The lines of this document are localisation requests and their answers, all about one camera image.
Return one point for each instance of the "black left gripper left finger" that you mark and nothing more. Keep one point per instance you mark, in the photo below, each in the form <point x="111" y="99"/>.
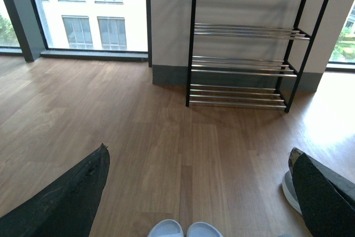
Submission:
<point x="67" y="206"/>

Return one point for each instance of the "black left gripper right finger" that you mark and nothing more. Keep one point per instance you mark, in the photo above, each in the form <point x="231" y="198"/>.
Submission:
<point x="326" y="198"/>

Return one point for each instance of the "grey knit sneaker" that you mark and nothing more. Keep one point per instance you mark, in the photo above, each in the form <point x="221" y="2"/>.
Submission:
<point x="289" y="191"/>

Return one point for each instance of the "light blue slipper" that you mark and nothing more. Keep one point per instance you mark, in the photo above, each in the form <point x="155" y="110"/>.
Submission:
<point x="167" y="228"/>
<point x="202" y="229"/>

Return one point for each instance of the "black metal shoe rack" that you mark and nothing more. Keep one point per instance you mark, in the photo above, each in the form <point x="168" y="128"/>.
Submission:
<point x="282" y="77"/>

